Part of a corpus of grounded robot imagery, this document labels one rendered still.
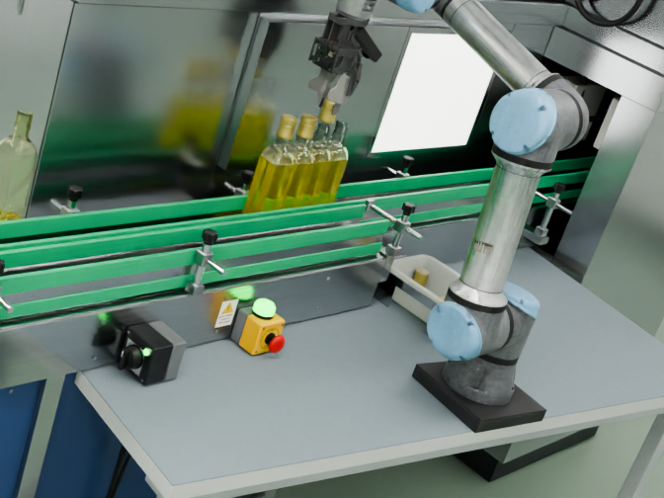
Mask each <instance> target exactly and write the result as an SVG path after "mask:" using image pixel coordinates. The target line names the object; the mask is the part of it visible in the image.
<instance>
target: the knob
mask: <svg viewBox="0 0 664 498"><path fill-rule="evenodd" d="M142 363H143V355H142V352H141V350H140V348H139V347H138V346H137V345H134V344H132V345H129V346H127V347H124V348H122V349H121V352H120V360H119V363H118V369H119V370H120V371H121V370H124V369H127V370H136V369H139V368H140V367H141V366H142Z"/></svg>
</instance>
